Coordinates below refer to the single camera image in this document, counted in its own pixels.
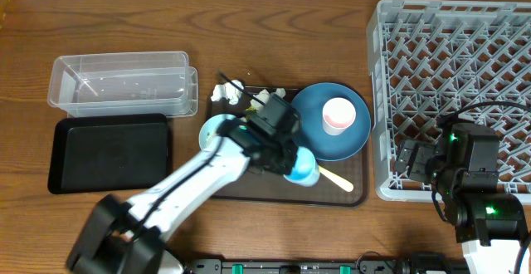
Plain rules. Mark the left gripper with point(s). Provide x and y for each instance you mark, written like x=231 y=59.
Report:
x=287 y=160

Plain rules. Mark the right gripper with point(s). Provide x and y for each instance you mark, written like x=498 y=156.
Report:
x=417 y=165

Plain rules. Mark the light blue cup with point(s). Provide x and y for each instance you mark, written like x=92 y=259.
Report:
x=305 y=171

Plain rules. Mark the dark blue plate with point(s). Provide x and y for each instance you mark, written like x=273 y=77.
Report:
x=310 y=103

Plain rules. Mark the white tissue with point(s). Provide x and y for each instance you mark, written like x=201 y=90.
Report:
x=263 y=96
x=227 y=91

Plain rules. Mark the pink white cup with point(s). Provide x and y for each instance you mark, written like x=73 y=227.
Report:
x=338 y=114

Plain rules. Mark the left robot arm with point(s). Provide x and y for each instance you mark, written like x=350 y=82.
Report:
x=131 y=236

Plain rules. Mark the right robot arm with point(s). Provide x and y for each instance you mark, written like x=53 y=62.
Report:
x=461 y=167

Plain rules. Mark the grey dishwasher rack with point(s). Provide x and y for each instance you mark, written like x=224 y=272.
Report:
x=432 y=58

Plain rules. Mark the light blue rice bowl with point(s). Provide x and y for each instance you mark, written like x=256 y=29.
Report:
x=208 y=133

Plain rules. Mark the brown serving tray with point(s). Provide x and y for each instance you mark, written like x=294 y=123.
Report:
x=259 y=186

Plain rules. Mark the cream plastic spoon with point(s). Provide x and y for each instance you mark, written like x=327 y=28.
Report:
x=344 y=184

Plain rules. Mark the clear plastic bin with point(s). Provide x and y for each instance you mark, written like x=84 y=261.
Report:
x=126 y=83

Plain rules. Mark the black plastic bin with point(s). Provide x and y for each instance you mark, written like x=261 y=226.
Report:
x=108 y=153

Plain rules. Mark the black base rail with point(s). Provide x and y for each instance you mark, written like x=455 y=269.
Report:
x=367 y=263

